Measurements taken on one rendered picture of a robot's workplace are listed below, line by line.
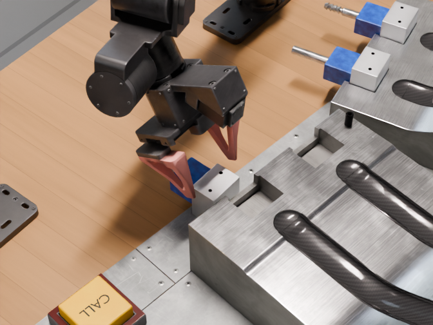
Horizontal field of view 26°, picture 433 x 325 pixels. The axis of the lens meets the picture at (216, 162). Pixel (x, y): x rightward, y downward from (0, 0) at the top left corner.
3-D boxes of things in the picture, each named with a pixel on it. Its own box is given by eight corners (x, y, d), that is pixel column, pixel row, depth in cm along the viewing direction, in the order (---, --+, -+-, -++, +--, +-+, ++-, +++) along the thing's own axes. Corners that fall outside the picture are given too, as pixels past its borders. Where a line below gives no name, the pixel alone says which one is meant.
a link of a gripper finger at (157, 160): (236, 176, 112) (206, 111, 108) (197, 213, 109) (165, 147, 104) (200, 170, 117) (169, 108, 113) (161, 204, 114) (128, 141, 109)
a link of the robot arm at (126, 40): (149, 128, 99) (151, 31, 92) (77, 106, 102) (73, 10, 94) (192, 71, 108) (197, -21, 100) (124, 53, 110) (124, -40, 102)
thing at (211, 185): (136, 177, 122) (133, 149, 118) (162, 155, 124) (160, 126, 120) (213, 228, 116) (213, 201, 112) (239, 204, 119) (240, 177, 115)
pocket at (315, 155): (285, 167, 116) (287, 147, 113) (314, 145, 118) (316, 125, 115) (313, 187, 114) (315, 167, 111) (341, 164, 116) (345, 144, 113)
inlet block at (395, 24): (316, 29, 137) (319, 0, 133) (329, 9, 139) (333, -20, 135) (401, 58, 132) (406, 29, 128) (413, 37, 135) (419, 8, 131)
